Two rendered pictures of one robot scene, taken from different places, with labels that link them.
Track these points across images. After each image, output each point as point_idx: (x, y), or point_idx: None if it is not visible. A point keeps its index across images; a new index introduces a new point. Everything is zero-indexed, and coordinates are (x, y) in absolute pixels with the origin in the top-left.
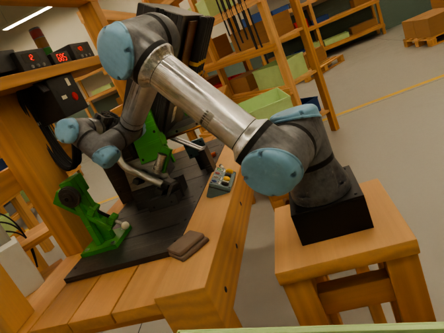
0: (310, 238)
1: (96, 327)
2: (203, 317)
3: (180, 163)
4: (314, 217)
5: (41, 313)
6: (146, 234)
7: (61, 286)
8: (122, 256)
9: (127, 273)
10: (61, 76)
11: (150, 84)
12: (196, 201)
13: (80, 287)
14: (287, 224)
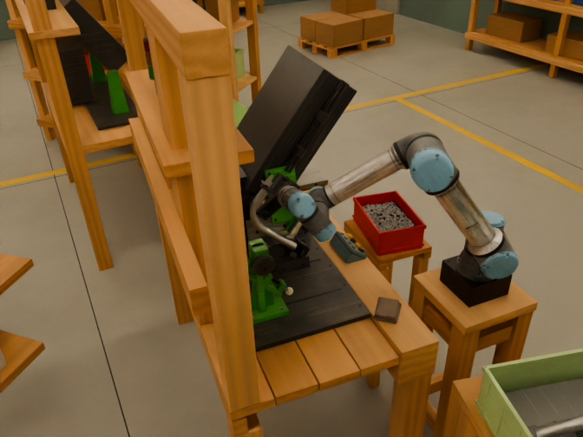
0: (475, 302)
1: (342, 382)
2: (426, 362)
3: None
4: (484, 288)
5: (265, 381)
6: (310, 299)
7: None
8: (310, 321)
9: (330, 336)
10: None
11: (442, 197)
12: (333, 265)
13: (284, 354)
14: (439, 290)
